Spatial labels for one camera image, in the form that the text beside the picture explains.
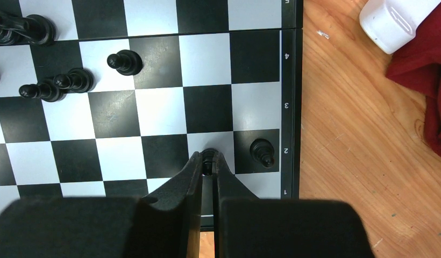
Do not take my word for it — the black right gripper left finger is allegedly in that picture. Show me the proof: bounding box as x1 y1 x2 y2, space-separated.
0 152 202 257

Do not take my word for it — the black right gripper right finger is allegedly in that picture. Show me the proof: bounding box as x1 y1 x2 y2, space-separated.
212 152 374 257

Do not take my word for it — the black pawn piece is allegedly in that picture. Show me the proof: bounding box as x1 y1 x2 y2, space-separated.
250 138 275 168
106 49 143 76
201 148 218 176

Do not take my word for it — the black and white chessboard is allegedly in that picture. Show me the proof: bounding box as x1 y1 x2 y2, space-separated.
0 1 303 213

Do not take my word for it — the black knight piece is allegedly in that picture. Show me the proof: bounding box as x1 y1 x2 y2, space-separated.
0 11 56 46

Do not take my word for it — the red shirt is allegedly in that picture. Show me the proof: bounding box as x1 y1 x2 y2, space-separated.
386 3 441 157

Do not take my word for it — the white rack base foot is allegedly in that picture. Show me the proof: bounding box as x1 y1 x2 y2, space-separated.
359 0 441 54

